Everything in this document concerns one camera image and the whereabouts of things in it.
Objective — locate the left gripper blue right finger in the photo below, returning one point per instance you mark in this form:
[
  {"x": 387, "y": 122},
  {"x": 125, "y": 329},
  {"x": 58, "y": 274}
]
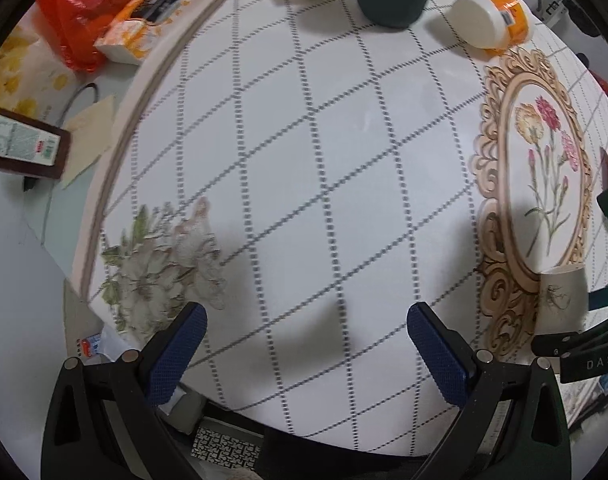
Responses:
[{"x": 445, "y": 353}]

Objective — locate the white paper cup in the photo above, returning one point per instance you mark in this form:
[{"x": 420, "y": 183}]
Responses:
[{"x": 563, "y": 300}]

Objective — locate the orange white jar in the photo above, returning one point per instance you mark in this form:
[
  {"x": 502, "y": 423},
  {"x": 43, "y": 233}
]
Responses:
[{"x": 492, "y": 25}]

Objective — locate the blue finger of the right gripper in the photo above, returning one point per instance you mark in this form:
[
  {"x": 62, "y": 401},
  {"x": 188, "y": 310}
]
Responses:
[{"x": 560, "y": 343}]

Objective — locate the floral diamond pattern tablecloth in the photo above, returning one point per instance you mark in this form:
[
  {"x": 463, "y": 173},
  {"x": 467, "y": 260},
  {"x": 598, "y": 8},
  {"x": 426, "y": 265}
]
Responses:
[{"x": 311, "y": 175}]

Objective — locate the orange tissue pack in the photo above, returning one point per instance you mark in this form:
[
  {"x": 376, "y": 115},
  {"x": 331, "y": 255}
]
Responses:
[{"x": 137, "y": 29}]

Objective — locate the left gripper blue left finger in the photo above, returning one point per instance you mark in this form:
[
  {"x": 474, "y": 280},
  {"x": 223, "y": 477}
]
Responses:
[{"x": 170, "y": 351}]

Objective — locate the yellow plastic bag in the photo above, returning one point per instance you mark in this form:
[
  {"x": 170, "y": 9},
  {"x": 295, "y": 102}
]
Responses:
[{"x": 33, "y": 81}]

